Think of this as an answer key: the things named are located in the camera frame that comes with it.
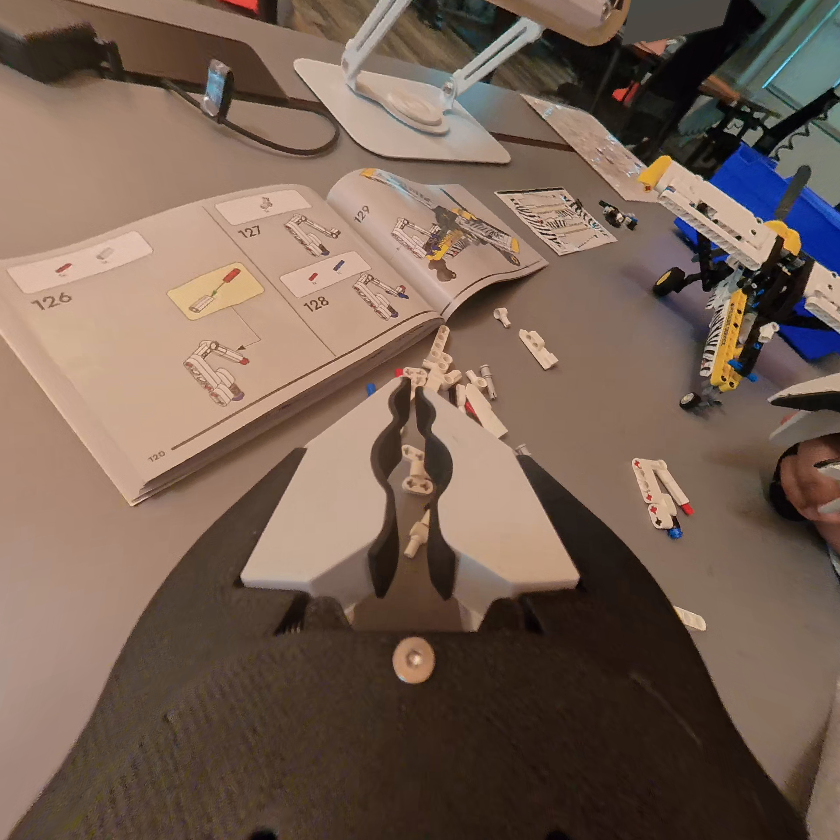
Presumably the black power adapter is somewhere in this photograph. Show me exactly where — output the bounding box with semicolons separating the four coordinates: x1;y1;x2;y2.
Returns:
0;20;122;85

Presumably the white two-hole lego panel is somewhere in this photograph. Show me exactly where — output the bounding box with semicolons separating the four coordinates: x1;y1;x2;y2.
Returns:
518;328;560;370

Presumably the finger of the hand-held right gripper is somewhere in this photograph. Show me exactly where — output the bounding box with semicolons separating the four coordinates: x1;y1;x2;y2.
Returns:
768;373;840;412
769;400;840;448

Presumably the white lego arm assembly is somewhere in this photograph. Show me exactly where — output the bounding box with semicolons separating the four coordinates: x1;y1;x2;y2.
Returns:
631;457;695;540

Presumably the yellow white lego airplane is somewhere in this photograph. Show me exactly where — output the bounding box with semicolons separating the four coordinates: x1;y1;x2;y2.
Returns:
637;154;840;416

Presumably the lego instruction booklet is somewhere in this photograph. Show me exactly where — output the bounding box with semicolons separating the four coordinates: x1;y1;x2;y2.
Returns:
0;167;550;506

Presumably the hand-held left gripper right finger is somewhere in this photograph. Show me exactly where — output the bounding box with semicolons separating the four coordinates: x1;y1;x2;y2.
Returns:
413;387;582;630

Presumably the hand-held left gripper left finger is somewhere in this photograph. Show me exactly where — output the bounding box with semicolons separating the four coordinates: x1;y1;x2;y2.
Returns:
240;377;413;630

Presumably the black cable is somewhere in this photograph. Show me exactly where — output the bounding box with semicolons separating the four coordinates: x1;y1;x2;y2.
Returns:
98;62;341;158

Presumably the brown board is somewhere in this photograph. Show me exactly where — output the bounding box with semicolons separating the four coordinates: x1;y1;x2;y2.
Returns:
62;0;293;102

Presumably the zebra striped sticker sheet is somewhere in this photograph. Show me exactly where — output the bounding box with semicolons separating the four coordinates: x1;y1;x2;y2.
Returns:
494;187;618;257

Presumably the white folding stand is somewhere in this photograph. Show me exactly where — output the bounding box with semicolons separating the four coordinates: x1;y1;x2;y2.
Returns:
293;0;632;165

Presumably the cable strap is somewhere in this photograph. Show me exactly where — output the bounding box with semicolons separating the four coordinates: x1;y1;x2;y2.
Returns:
202;59;236;122

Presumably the pile of lego pieces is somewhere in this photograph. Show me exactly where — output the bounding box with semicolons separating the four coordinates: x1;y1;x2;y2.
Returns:
364;325;532;559

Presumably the blue plastic bin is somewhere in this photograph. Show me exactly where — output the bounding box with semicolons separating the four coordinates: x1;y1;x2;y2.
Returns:
672;143;840;362

